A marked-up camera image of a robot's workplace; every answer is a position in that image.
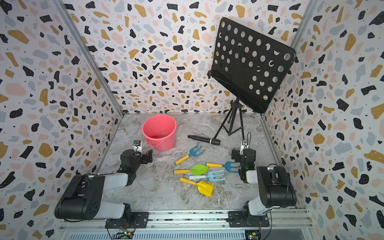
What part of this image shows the yellow shovel yellow handle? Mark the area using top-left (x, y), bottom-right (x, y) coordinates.
top-left (179, 177), bottom-right (214, 197)

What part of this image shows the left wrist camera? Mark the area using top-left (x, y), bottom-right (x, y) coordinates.
top-left (133, 140), bottom-right (142, 152)

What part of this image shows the green circuit board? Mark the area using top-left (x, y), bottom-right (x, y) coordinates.
top-left (245, 230), bottom-right (261, 240)
top-left (112, 230), bottom-right (135, 240)

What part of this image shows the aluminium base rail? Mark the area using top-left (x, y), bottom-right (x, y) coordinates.
top-left (58, 208), bottom-right (317, 240)

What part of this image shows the pink plastic bucket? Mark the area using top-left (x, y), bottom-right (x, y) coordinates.
top-left (142, 115), bottom-right (177, 152)

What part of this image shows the green trowel yellow handle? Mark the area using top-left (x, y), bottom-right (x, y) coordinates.
top-left (174, 165), bottom-right (209, 176)

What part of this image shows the left green circuit board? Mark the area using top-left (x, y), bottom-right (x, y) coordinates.
top-left (112, 230), bottom-right (135, 240)

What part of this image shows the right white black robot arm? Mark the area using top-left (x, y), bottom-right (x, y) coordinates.
top-left (228, 149), bottom-right (297, 228)

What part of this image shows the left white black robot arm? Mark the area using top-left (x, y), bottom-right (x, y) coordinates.
top-left (55, 149), bottom-right (153, 229)

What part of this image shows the blue rake yellow handle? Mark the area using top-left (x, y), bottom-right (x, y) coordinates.
top-left (175, 144), bottom-right (206, 166)

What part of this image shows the black microphone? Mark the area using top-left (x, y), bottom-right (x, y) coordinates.
top-left (188, 135), bottom-right (221, 146)

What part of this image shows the black perforated music stand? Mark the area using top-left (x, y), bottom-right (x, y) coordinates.
top-left (208, 18), bottom-right (296, 135)

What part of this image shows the right green circuit board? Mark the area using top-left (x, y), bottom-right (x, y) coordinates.
top-left (245, 230), bottom-right (261, 240)

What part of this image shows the light blue fork white handle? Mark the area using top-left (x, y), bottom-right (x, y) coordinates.
top-left (188, 170), bottom-right (226, 182)

